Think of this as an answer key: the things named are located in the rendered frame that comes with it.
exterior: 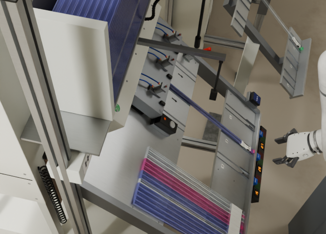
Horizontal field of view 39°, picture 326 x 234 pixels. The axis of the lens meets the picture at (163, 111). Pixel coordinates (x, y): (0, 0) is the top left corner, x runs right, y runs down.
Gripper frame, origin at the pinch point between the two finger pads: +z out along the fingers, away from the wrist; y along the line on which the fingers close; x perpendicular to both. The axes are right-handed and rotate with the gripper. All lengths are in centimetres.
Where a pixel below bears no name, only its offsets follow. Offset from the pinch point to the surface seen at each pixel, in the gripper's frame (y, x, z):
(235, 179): -15.5, 10.2, 10.2
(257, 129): 10.6, 3.4, 8.3
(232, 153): -6.5, 14.3, 10.2
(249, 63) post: 47.1, 6.1, 15.5
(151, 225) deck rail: -49, 46, 9
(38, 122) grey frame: -53, 101, -16
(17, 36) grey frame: -53, 117, -35
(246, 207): -24.0, 3.4, 8.8
